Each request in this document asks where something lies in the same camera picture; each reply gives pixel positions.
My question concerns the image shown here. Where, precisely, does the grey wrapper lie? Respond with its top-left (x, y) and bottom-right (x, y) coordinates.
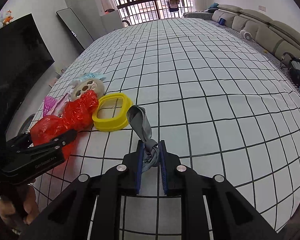
top-left (127, 105), bottom-right (160, 172)

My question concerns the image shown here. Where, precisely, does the pink snack wrapper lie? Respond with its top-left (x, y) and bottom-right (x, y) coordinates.
top-left (48, 93), bottom-right (71, 117)

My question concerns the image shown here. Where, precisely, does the yellow plastic ring container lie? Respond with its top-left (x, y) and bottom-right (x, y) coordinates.
top-left (92, 93), bottom-right (133, 132)

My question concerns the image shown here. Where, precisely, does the red plastic bag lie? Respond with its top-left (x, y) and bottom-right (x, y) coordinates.
top-left (30, 90), bottom-right (98, 146)

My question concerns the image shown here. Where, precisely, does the pink plastic mesh fan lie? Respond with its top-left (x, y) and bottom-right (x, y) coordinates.
top-left (43, 96), bottom-right (57, 116)

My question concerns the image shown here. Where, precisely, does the light blue wet-wipe pack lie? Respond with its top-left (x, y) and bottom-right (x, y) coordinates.
top-left (68, 72), bottom-right (106, 86)

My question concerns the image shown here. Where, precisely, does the beige round plush toy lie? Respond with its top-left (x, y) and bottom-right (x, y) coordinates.
top-left (71, 79), bottom-right (105, 101)

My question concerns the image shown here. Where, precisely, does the person's left hand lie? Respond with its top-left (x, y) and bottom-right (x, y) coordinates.
top-left (0, 184), bottom-right (40, 234)

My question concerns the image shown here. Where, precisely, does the large black television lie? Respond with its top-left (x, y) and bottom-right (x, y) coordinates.
top-left (0, 14), bottom-right (54, 133)

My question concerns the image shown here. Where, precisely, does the orange fox plush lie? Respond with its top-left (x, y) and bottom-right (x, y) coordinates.
top-left (2, 10), bottom-right (13, 25)

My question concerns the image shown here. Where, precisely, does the white cabinet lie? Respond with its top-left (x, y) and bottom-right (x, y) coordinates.
top-left (101, 10), bottom-right (123, 33)

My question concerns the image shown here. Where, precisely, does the leaning grey mirror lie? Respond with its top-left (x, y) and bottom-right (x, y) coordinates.
top-left (56, 8), bottom-right (94, 54)

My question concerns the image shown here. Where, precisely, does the window security grille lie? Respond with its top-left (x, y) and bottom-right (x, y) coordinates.
top-left (113, 0), bottom-right (194, 25)

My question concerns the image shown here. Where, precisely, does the grey sofa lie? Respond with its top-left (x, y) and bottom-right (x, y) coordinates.
top-left (184, 4), bottom-right (300, 63)

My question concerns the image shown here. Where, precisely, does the black backpack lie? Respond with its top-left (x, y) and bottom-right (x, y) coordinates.
top-left (280, 52), bottom-right (300, 90)

